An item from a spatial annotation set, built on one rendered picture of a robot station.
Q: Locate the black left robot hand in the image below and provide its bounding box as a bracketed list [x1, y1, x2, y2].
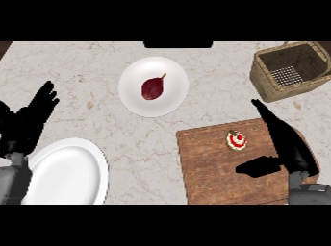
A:
[0, 80, 61, 159]

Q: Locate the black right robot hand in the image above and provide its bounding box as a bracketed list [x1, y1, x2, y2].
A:
[235, 98, 321, 178]

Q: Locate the brown wooden cutting board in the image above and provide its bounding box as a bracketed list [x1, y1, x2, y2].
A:
[175, 117, 321, 206]

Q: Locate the tan wicker basket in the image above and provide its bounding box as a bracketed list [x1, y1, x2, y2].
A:
[249, 41, 331, 104]

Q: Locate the white oval plate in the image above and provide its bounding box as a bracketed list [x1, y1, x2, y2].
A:
[20, 137, 111, 206]

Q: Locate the dark red pear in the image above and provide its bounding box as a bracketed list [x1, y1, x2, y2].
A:
[141, 72, 169, 101]

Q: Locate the white round plate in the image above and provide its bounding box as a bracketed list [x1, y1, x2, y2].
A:
[119, 56, 191, 118]

